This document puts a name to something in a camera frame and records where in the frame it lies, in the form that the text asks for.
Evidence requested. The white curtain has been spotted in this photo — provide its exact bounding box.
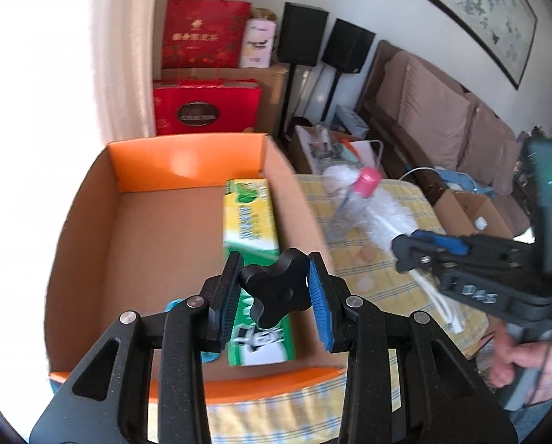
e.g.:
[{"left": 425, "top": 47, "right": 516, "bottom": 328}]
[{"left": 88, "top": 0, "right": 175, "bottom": 146}]

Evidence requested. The open brown cardboard box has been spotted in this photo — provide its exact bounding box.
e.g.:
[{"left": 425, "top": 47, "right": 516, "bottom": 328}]
[{"left": 433, "top": 189, "right": 529, "bottom": 243}]

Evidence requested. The person's right hand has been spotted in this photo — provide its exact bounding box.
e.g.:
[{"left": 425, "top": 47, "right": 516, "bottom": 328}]
[{"left": 489, "top": 321, "right": 552, "bottom": 396}]

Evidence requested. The white fluffy duster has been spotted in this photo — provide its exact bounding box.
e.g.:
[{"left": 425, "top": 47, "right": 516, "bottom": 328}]
[{"left": 321, "top": 165, "right": 467, "bottom": 334}]

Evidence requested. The clear glass bottle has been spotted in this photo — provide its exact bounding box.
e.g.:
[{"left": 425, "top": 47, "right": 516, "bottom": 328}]
[{"left": 314, "top": 122, "right": 333, "bottom": 158}]

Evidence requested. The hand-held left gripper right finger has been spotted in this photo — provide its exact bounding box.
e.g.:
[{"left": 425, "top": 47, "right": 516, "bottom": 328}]
[{"left": 307, "top": 250, "right": 519, "bottom": 444}]

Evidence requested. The large brown sofa cushion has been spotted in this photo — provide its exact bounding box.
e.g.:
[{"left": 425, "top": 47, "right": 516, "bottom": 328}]
[{"left": 380, "top": 51, "right": 473, "bottom": 167}]

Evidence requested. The framed landscape painting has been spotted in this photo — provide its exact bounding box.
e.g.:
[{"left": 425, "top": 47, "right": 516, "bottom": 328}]
[{"left": 393, "top": 0, "right": 539, "bottom": 91}]

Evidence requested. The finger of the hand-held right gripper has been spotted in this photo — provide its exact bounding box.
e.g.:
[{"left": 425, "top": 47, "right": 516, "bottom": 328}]
[
  {"left": 393, "top": 235, "right": 471, "bottom": 275},
  {"left": 412, "top": 230, "right": 536, "bottom": 264}
]

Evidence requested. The clear plastic bottle pink cap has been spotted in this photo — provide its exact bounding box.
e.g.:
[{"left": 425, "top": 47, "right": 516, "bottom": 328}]
[{"left": 327, "top": 168, "right": 382, "bottom": 241}]

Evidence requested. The brown sofa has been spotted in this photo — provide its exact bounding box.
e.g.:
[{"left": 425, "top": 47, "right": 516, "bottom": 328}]
[{"left": 357, "top": 39, "right": 536, "bottom": 241}]

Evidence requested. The blue plastic item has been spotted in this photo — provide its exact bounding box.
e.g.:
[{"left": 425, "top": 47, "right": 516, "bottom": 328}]
[{"left": 165, "top": 298, "right": 221, "bottom": 364}]

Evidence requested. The orange cardboard box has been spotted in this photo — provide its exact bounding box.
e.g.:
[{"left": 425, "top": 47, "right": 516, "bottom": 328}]
[{"left": 44, "top": 133, "right": 346, "bottom": 401}]

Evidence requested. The white cable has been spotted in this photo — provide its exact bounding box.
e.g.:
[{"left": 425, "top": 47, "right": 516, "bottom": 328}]
[{"left": 400, "top": 165, "right": 443, "bottom": 182}]

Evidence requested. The black star knob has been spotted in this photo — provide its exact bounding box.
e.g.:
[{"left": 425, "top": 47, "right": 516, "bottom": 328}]
[{"left": 239, "top": 247, "right": 311, "bottom": 329}]

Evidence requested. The pink white tissue pack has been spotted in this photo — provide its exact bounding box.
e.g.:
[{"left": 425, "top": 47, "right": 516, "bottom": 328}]
[{"left": 239, "top": 18, "right": 277, "bottom": 69}]

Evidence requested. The red gift box with handle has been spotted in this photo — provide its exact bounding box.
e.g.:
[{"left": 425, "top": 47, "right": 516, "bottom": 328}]
[{"left": 153, "top": 78, "right": 262, "bottom": 137}]

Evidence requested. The light blue cloth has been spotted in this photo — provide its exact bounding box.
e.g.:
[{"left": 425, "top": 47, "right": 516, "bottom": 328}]
[{"left": 442, "top": 171, "right": 495, "bottom": 195}]

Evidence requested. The yellow checked tablecloth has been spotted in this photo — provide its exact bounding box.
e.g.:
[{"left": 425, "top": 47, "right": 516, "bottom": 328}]
[{"left": 144, "top": 173, "right": 494, "bottom": 444}]

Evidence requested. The black speaker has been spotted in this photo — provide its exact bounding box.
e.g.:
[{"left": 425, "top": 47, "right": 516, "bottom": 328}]
[
  {"left": 321, "top": 18, "right": 377, "bottom": 75},
  {"left": 276, "top": 2, "right": 329, "bottom": 68}
]

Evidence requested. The cluttered open cardboard box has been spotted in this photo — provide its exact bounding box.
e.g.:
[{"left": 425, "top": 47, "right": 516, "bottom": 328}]
[{"left": 287, "top": 124, "right": 383, "bottom": 174}]

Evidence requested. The black speaker stand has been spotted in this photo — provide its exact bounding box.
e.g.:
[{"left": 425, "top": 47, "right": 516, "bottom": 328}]
[
  {"left": 282, "top": 64, "right": 301, "bottom": 139},
  {"left": 321, "top": 70, "right": 340, "bottom": 122}
]

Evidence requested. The green yellow toothpaste box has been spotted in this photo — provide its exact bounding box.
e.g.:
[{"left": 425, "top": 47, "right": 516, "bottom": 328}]
[{"left": 223, "top": 178, "right": 300, "bottom": 366}]

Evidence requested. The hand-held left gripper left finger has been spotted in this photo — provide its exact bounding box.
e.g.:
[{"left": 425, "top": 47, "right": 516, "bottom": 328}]
[{"left": 28, "top": 250, "right": 246, "bottom": 444}]

